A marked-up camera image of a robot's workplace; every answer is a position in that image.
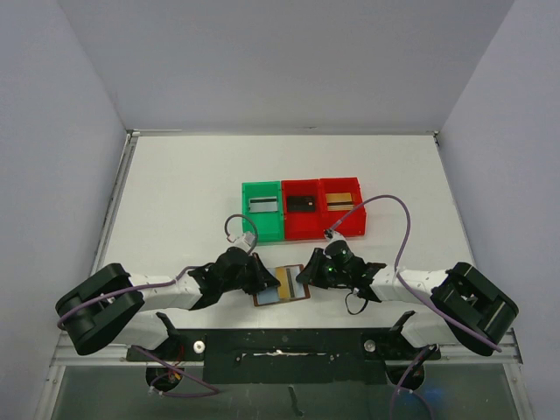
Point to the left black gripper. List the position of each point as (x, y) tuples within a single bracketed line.
[(262, 278)]

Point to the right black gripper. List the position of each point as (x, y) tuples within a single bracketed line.
[(318, 269)]

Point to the brown leather card holder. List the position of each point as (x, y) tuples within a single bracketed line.
[(269, 296)]

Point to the green plastic bin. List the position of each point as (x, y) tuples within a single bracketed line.
[(270, 226)]

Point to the silver credit card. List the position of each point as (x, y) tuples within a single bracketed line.
[(260, 205)]

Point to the red plastic bin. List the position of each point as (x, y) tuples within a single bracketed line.
[(302, 226), (355, 223)]

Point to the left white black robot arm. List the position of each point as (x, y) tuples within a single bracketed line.
[(104, 309)]

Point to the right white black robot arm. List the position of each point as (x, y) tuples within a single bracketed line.
[(473, 311)]

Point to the black credit card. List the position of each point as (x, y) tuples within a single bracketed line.
[(300, 204)]

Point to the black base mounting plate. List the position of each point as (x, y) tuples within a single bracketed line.
[(289, 356)]

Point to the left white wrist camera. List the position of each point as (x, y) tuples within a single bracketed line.
[(247, 241)]

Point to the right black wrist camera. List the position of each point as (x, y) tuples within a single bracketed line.
[(337, 249)]

